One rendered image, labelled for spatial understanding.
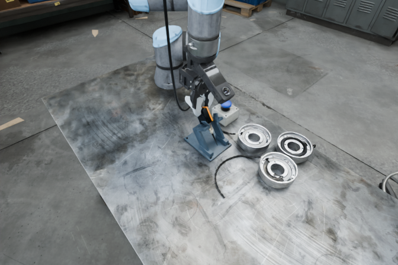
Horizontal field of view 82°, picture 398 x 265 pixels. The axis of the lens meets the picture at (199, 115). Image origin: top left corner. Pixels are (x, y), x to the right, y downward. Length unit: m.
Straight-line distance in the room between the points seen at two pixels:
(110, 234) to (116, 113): 0.84
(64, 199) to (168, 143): 1.12
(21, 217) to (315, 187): 1.64
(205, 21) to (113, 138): 0.51
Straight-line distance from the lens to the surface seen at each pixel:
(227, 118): 0.82
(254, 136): 0.80
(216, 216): 0.65
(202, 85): 0.61
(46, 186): 1.90
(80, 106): 1.03
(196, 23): 0.53
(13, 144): 2.33
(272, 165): 0.73
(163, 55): 0.94
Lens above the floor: 1.39
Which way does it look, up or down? 43 degrees down
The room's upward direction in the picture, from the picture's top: straight up
